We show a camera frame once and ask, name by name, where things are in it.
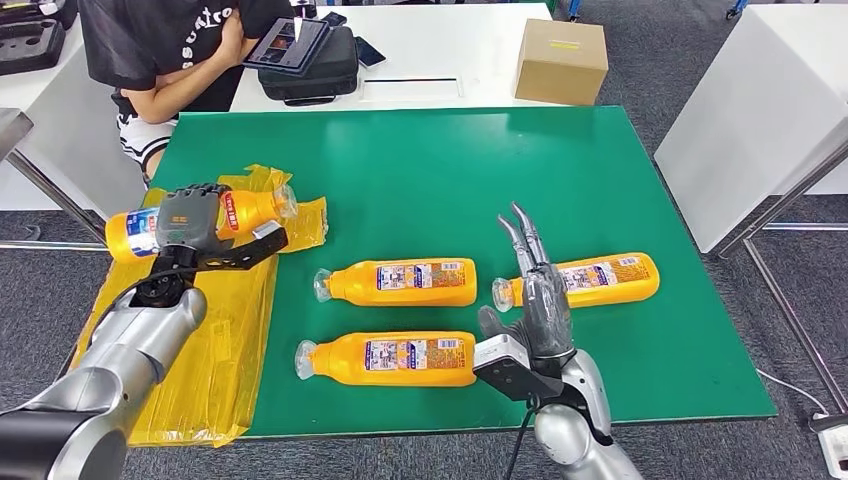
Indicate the person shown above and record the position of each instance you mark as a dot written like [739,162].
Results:
[159,46]

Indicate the grey metal side table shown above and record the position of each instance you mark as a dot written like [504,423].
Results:
[13,127]

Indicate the black carry bag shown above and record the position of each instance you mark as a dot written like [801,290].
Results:
[331,73]

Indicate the blue metal leg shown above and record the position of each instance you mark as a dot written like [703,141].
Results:
[574,10]

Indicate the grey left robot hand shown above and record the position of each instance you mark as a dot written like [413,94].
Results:
[189,222]

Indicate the white table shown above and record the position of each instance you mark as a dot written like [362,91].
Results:
[755,119]

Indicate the black equipment case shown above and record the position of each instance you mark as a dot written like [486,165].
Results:
[30,10]

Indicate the white desk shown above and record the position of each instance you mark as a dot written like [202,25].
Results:
[73,132]
[450,46]

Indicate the brown cardboard box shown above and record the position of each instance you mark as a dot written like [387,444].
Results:
[561,63]

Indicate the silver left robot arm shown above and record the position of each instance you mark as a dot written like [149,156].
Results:
[126,351]

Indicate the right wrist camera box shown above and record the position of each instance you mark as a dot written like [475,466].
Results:
[503,371]

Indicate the orange detergent bottle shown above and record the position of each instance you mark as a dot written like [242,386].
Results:
[344,361]
[411,285]
[609,281]
[255,205]

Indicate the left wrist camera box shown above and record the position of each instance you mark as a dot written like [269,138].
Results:
[255,245]

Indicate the black smartphone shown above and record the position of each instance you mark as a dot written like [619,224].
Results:
[370,52]
[334,19]

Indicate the black tablet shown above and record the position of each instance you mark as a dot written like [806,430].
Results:
[286,45]

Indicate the green table board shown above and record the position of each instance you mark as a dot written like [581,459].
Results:
[464,166]

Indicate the white power strip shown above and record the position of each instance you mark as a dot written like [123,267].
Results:
[833,444]

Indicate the yellow plastic sheet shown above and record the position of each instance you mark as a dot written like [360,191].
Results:
[218,344]

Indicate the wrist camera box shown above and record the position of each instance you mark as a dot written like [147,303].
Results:
[503,371]
[255,245]

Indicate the metal table frame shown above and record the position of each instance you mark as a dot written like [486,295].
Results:
[782,199]

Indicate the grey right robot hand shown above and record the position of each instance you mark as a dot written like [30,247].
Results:
[546,318]

